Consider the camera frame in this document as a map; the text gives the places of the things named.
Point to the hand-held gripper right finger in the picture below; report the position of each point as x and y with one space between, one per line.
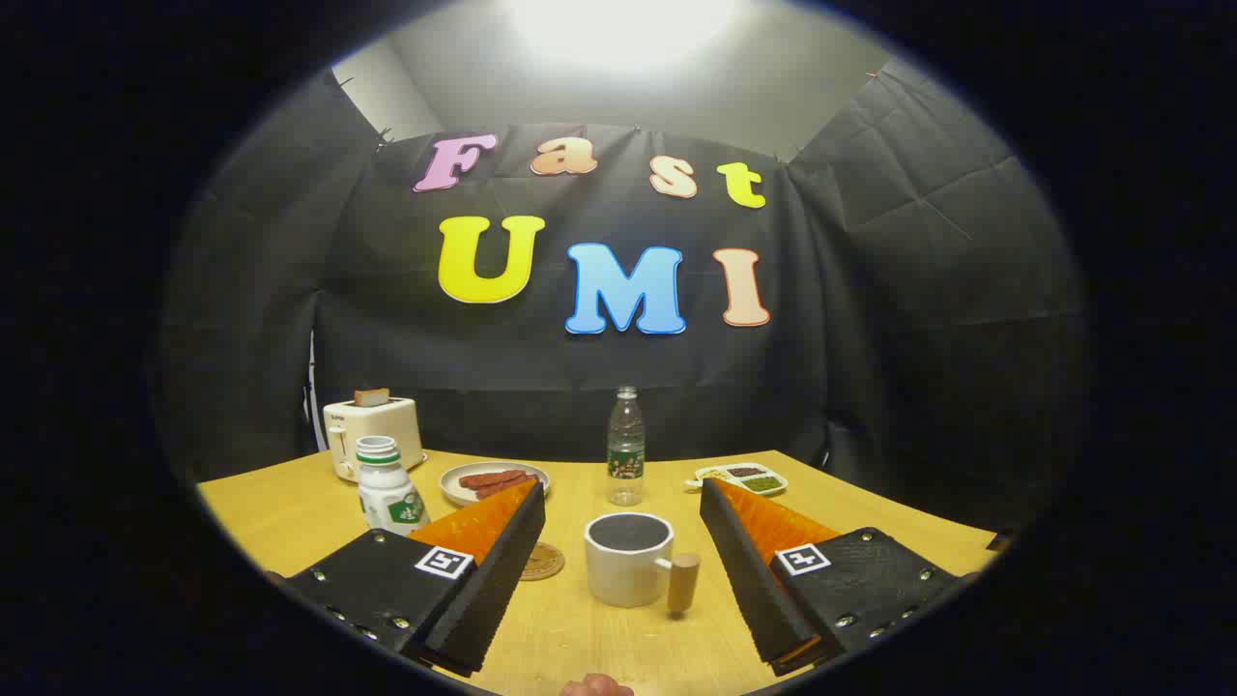
749 580

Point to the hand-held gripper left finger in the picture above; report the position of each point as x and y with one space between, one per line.
483 590

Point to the round cork coaster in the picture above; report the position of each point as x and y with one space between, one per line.
547 565

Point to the white juice bottle green label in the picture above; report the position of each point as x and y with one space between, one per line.
387 495

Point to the clear plastic water bottle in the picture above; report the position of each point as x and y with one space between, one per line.
625 454

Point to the white divided bean dish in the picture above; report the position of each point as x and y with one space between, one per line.
739 478

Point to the red sausage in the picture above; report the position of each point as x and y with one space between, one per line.
488 478
503 488

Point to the white round plate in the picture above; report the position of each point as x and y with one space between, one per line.
452 484

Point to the wooden table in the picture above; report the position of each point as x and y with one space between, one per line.
599 648

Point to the white toaster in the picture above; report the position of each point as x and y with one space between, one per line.
382 427

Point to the toast slice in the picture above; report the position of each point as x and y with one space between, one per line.
371 397

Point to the black backdrop cloth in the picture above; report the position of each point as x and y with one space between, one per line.
870 338

